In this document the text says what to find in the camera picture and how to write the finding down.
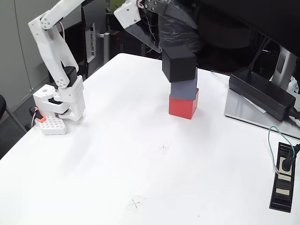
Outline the green perforated panel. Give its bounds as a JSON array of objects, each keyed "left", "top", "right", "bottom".
[{"left": 109, "top": 0, "right": 126, "bottom": 15}]

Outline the orange connector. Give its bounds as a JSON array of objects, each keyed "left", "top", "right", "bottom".
[{"left": 34, "top": 106, "right": 46, "bottom": 123}]

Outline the white perforated table clamp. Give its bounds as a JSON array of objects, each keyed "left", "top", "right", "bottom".
[{"left": 38, "top": 116, "right": 68, "bottom": 136}]

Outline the black monitor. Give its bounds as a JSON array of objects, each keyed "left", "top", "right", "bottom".
[{"left": 196, "top": 0, "right": 300, "bottom": 57}]

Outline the grey cube block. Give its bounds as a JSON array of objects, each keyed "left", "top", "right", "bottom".
[{"left": 170, "top": 67, "right": 199, "bottom": 101}]

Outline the black chair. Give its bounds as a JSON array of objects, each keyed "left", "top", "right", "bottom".
[{"left": 0, "top": 94, "right": 28, "bottom": 135}]

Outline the red white black servo cable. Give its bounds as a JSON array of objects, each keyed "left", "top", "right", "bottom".
[{"left": 58, "top": 21, "right": 68, "bottom": 40}]

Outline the black adapter power cable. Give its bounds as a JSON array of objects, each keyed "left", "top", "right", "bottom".
[{"left": 286, "top": 105, "right": 300, "bottom": 128}]

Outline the black power adapter brick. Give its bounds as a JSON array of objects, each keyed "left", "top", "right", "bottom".
[{"left": 228, "top": 67, "right": 297, "bottom": 121}]

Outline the red cube block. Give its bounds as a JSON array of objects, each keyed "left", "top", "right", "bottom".
[{"left": 168, "top": 88, "right": 200, "bottom": 120}]

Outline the crumpled white paper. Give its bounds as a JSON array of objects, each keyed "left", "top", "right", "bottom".
[{"left": 287, "top": 76, "right": 300, "bottom": 95}]

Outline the black computer case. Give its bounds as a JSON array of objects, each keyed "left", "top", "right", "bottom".
[{"left": 110, "top": 30, "right": 147, "bottom": 57}]

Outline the black power strip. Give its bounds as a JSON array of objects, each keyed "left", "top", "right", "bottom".
[{"left": 269, "top": 141, "right": 297, "bottom": 213}]

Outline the silver monitor base plate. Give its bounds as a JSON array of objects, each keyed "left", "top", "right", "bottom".
[{"left": 224, "top": 88, "right": 300, "bottom": 139}]

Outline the green wire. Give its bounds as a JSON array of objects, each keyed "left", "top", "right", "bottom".
[{"left": 267, "top": 125, "right": 295, "bottom": 175}]

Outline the silver monitor stand neck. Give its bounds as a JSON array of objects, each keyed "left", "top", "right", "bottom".
[{"left": 269, "top": 45, "right": 298, "bottom": 91}]

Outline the black power plug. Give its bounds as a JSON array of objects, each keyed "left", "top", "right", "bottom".
[{"left": 280, "top": 143, "right": 300, "bottom": 171}]

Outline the clear tape with X mark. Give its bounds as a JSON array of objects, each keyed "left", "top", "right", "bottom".
[
  {"left": 127, "top": 195, "right": 147, "bottom": 211},
  {"left": 155, "top": 141, "right": 173, "bottom": 155}
]

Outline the black cube block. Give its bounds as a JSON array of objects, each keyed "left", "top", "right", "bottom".
[{"left": 161, "top": 45, "right": 198, "bottom": 83}]

